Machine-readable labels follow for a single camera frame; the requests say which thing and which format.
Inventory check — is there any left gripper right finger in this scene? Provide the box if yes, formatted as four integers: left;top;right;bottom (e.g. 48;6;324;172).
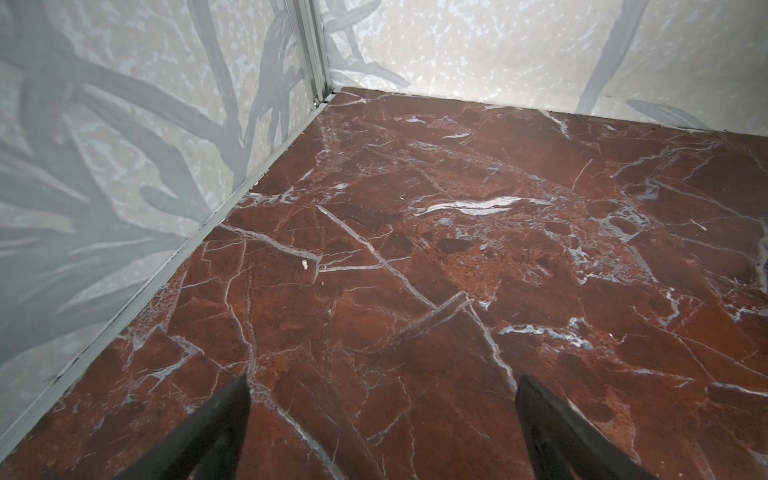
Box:
515;375;652;479

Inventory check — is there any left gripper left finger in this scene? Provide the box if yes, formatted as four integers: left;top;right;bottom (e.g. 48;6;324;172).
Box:
116;376;251;479

